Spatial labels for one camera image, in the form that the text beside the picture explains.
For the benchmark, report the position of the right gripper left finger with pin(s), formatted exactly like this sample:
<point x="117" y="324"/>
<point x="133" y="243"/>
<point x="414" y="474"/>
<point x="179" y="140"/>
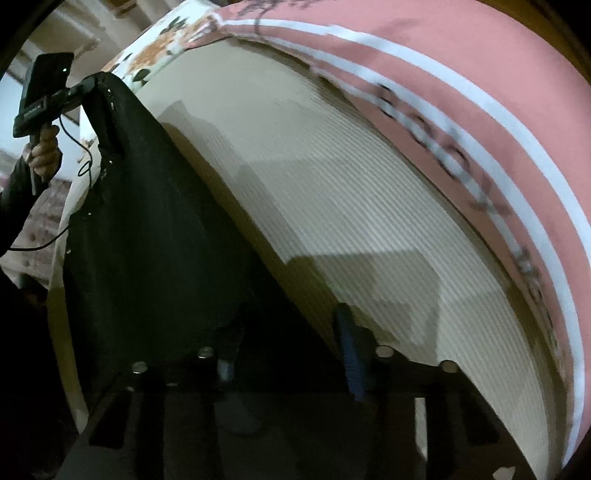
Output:
<point x="158" y="425"/>

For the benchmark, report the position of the floral white pillow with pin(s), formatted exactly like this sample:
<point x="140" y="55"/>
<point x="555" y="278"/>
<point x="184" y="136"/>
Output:
<point x="160" y="44"/>

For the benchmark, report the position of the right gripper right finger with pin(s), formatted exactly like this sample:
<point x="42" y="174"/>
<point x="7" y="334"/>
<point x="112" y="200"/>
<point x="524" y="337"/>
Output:
<point x="420" y="421"/>

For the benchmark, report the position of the black pants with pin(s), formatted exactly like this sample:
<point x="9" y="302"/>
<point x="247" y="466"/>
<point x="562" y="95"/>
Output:
<point x="156" y="271"/>

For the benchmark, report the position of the person left hand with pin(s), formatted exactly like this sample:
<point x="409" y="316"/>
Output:
<point x="45" y="157"/>

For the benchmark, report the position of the person dark sleeve forearm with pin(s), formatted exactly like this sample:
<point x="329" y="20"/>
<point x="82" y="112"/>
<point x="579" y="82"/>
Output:
<point x="17" y="199"/>

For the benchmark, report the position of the beige bed sheet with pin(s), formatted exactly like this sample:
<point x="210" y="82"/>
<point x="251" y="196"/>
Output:
<point x="339" y="214"/>

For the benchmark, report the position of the pink striped bolster pillow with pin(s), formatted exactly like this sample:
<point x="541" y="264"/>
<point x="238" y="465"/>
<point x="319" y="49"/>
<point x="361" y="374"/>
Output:
<point x="491" y="113"/>

